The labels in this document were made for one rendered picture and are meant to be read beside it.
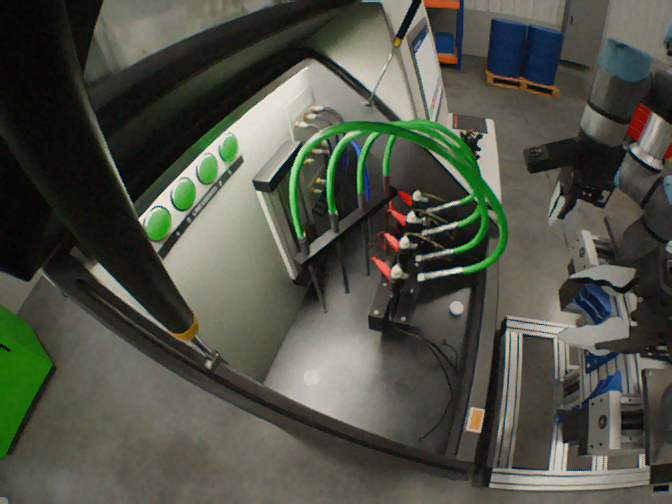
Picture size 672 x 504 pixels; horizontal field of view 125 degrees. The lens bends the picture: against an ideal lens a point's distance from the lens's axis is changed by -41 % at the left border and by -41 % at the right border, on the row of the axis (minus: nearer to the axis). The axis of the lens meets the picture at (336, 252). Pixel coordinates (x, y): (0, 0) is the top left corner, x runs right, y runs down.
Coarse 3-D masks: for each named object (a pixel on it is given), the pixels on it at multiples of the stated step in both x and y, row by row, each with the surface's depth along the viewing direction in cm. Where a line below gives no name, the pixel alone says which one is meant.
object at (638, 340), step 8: (632, 328) 20; (632, 336) 19; (640, 336) 19; (648, 336) 18; (656, 336) 17; (600, 344) 22; (608, 344) 21; (616, 344) 21; (624, 344) 20; (632, 344) 19; (640, 344) 18; (648, 344) 18; (656, 344) 17; (616, 352) 21; (624, 352) 20; (632, 352) 19; (640, 352) 19
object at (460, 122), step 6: (456, 114) 124; (456, 120) 120; (462, 120) 120; (468, 120) 120; (474, 120) 119; (480, 120) 119; (456, 126) 117; (462, 126) 116; (468, 126) 116; (474, 126) 116; (480, 126) 115; (486, 126) 115; (480, 132) 112; (486, 132) 112
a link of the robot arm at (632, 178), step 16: (656, 128) 42; (640, 144) 49; (656, 144) 44; (624, 160) 55; (640, 160) 49; (656, 160) 46; (624, 176) 56; (640, 176) 51; (656, 176) 48; (624, 192) 58; (640, 192) 52
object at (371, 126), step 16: (336, 128) 38; (352, 128) 37; (368, 128) 36; (384, 128) 36; (400, 128) 35; (432, 144) 35; (304, 160) 45; (448, 160) 35; (480, 176) 36; (496, 208) 38; (496, 256) 45; (464, 272) 51
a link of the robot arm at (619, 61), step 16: (608, 48) 23; (624, 48) 21; (640, 48) 21; (608, 64) 24; (624, 64) 22; (640, 64) 20; (608, 80) 25; (624, 80) 23; (640, 80) 22; (592, 96) 29; (608, 96) 26; (624, 96) 24; (640, 96) 24; (608, 112) 28; (624, 112) 26
